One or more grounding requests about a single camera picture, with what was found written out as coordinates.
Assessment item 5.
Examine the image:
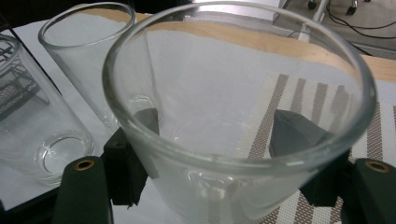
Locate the white-legged desk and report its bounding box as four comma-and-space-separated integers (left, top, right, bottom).
297, 0, 331, 43

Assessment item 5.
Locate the clear drinking glass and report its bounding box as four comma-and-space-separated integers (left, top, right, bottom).
102, 0, 377, 224
0, 33, 96, 187
37, 1, 157, 132

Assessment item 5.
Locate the striped woven placemat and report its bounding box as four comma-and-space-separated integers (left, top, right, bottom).
214, 73, 396, 224

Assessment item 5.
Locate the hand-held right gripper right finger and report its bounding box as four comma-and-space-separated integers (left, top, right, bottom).
268, 109, 353, 208

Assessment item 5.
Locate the light grey table cover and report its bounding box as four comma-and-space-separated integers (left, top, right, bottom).
0, 12, 396, 224

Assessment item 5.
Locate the black wire cutlery basket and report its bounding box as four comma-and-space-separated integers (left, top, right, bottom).
0, 12, 62, 122

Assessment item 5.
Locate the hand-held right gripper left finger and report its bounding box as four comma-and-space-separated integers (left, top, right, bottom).
102, 106, 162, 208

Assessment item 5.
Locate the black cable bundle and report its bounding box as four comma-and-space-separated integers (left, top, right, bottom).
325, 1, 396, 40

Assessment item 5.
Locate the black office chair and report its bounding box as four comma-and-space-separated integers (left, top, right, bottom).
306, 0, 359, 16

